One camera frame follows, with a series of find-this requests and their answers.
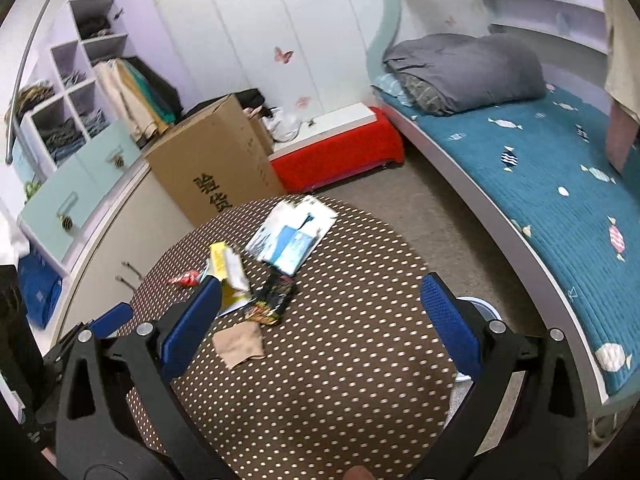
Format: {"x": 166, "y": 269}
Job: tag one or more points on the small red wrapper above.
{"x": 186, "y": 278}

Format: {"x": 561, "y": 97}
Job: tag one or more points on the bed with teal quilt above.
{"x": 525, "y": 170}

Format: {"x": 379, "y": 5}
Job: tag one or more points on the low white cabinet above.
{"x": 110, "y": 240}

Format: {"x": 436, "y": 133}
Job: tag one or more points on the teal plaid pillow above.
{"x": 387, "y": 85}

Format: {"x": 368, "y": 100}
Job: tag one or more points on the pinecone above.
{"x": 67, "y": 222}
{"x": 118, "y": 160}

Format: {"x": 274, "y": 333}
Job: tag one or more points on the green hanging garment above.
{"x": 145, "y": 92}

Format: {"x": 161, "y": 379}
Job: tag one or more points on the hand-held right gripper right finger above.
{"x": 450, "y": 330}

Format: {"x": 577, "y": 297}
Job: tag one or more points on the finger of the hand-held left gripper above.
{"x": 114, "y": 319}

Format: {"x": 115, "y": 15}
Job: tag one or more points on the black folded clothes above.
{"x": 95, "y": 26}

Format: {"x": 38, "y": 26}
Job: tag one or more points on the round polka-dot table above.
{"x": 325, "y": 385}

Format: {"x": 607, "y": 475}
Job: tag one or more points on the dark cloth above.
{"x": 20, "y": 340}

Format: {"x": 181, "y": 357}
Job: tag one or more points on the green ornament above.
{"x": 32, "y": 190}

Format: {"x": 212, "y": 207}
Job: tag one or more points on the yellow white carton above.
{"x": 222, "y": 260}

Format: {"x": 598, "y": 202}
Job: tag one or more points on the pale green wardrobe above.
{"x": 240, "y": 20}

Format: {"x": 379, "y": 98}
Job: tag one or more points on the grey folded clothes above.
{"x": 95, "y": 122}
{"x": 72, "y": 81}

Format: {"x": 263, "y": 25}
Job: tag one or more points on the cream hanging jacket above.
{"x": 122, "y": 102}

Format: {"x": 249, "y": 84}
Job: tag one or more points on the person's right hand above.
{"x": 360, "y": 474}

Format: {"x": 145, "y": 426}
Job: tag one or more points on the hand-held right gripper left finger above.
{"x": 192, "y": 330}

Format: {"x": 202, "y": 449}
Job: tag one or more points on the blue white packet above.
{"x": 290, "y": 245}

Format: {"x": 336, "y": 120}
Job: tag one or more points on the red bench white top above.
{"x": 340, "y": 155}

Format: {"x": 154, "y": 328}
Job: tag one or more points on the white plastic bag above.
{"x": 282, "y": 125}

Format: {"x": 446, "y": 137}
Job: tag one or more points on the black cloth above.
{"x": 235, "y": 97}

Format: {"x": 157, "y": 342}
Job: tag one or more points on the black snack packet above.
{"x": 272, "y": 300}

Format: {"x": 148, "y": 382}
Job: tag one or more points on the tall cardboard box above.
{"x": 215, "y": 160}

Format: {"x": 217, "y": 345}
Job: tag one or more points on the cream hanging sweater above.
{"x": 622, "y": 60}

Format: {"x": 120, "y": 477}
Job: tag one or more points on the grey duvet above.
{"x": 475, "y": 70}

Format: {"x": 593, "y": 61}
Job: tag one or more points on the black hanging garment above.
{"x": 162, "y": 87}

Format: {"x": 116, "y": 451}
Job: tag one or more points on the lilac wall shelf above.
{"x": 530, "y": 10}

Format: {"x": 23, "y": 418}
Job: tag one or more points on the faded pink butterfly sticker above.
{"x": 303, "y": 102}

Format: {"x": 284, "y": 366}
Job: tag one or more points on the olive clothes pile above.
{"x": 30, "y": 97}

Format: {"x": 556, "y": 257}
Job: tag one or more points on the white cubby shelf with clothes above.
{"x": 55, "y": 210}

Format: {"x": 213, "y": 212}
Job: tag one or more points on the dark folded clothes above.
{"x": 60, "y": 140}

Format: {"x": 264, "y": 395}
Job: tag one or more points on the blue shopping bag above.
{"x": 40, "y": 290}

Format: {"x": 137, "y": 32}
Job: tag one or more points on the mint bunk bed frame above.
{"x": 390, "y": 20}

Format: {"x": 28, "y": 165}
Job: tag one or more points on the grey metal handrail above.
{"x": 30, "y": 45}

